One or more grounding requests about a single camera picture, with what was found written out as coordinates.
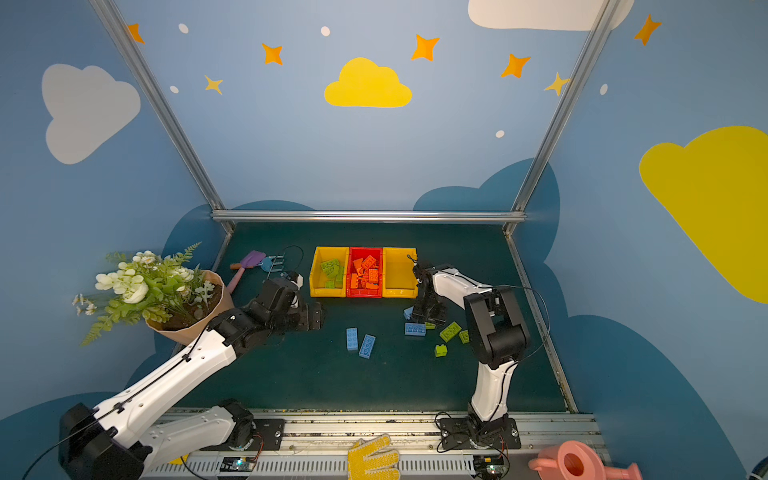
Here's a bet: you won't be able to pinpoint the green lego upside-down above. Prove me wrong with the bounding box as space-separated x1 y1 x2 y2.
320 259 341 277

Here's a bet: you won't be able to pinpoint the red bin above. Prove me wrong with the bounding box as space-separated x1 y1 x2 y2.
346 247 383 298

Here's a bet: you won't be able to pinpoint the green lego studs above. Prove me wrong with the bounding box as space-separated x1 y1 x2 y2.
333 267 345 289

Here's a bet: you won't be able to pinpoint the purple toy shovel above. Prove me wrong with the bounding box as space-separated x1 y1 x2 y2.
227 250 266 294

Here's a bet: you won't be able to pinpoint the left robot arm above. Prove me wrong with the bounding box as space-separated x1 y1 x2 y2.
56 275 325 479

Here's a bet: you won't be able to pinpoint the blue lego studs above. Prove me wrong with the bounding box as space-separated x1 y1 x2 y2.
346 328 359 351

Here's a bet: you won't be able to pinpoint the yellow bin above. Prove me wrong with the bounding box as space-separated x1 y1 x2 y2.
309 246 349 298
382 247 418 299

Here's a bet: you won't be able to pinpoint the circuit board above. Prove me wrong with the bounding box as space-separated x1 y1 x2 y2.
219 457 257 474
472 455 509 480

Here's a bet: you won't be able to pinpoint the blue lego upside-down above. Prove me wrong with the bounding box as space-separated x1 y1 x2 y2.
358 334 376 359

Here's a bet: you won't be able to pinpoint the left circuit board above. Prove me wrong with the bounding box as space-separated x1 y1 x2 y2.
219 457 257 474

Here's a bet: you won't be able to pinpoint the blue toy rake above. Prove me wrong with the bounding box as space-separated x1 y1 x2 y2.
259 255 285 274

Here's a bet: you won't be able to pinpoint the pink watering can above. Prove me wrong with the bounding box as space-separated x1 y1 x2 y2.
528 440 643 480

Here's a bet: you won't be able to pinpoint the right circuit board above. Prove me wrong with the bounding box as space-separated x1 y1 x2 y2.
472 455 509 480

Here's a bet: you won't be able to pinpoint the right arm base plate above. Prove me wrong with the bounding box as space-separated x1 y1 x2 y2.
435 414 521 453

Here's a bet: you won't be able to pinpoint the flower pot with plant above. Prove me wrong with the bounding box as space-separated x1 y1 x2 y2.
72 243 234 345

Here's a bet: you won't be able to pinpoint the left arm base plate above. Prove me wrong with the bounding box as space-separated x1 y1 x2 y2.
203 418 285 452

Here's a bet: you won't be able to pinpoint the long green lego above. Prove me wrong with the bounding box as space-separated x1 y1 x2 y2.
439 322 462 343

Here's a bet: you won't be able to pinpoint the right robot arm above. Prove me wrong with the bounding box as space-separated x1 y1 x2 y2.
411 262 531 451

